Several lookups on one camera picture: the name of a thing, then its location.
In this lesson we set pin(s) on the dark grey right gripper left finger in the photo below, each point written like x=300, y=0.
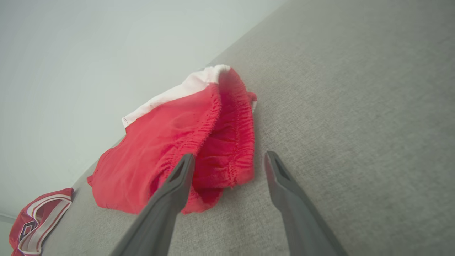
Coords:
x=160, y=220

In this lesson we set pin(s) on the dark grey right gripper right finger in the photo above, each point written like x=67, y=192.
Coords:
x=302, y=227

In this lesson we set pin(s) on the red shorts elastic waist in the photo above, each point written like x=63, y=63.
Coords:
x=142, y=160

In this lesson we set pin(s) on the red basketball jersey white trim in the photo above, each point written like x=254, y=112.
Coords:
x=16, y=229

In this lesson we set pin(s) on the grey fabric sofa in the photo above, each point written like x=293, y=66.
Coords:
x=355, y=106

